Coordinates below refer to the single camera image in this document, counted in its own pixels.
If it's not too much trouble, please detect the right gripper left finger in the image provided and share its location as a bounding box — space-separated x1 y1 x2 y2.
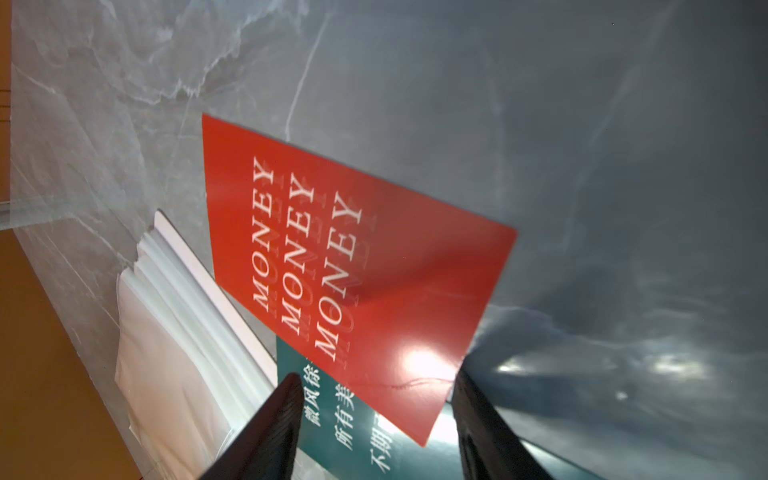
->
201 373 303 480

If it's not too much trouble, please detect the pink photo album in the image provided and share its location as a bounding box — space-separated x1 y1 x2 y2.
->
115 210 278 479

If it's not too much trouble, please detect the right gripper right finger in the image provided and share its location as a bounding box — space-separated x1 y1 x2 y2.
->
451 368 553 480

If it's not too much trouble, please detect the green card upper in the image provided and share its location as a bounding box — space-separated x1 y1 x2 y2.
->
277 340 595 479

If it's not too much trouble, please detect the red money card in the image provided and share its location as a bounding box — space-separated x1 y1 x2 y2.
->
202 115 517 445

